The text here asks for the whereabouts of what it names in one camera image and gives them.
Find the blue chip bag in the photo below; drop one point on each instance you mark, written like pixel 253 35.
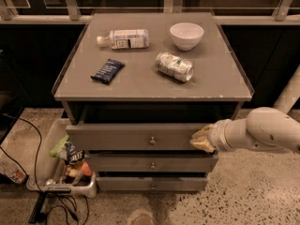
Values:
pixel 74 155

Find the crushed silver soda can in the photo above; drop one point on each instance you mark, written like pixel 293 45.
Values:
pixel 175 66

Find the grey bottom drawer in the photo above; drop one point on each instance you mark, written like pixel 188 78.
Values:
pixel 165 184

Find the grey middle drawer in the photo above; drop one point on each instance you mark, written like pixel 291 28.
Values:
pixel 152 163

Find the clear plastic storage bin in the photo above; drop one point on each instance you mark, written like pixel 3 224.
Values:
pixel 50 170

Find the dark blue snack packet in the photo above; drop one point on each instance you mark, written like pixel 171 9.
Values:
pixel 108 71

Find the white ceramic bowl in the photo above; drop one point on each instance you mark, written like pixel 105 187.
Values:
pixel 186 35

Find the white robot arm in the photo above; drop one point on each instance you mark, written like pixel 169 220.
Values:
pixel 263 130

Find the grey drawer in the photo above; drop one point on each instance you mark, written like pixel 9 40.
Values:
pixel 165 184
pixel 140 137
pixel 152 163

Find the small red white packet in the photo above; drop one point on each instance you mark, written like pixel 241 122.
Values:
pixel 13 172

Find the metal railing frame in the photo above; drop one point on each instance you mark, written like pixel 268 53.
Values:
pixel 276 12

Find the green snack bag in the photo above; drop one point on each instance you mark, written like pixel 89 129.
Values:
pixel 59 150

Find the padded gripper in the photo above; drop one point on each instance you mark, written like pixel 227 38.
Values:
pixel 217 136

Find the grey wooden drawer cabinet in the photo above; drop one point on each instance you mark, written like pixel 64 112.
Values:
pixel 141 94

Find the clear plastic water bottle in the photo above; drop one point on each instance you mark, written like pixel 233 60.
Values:
pixel 125 39

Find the grey top drawer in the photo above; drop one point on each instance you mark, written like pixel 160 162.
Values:
pixel 140 137

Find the orange round item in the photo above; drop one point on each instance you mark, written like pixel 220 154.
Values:
pixel 86 169

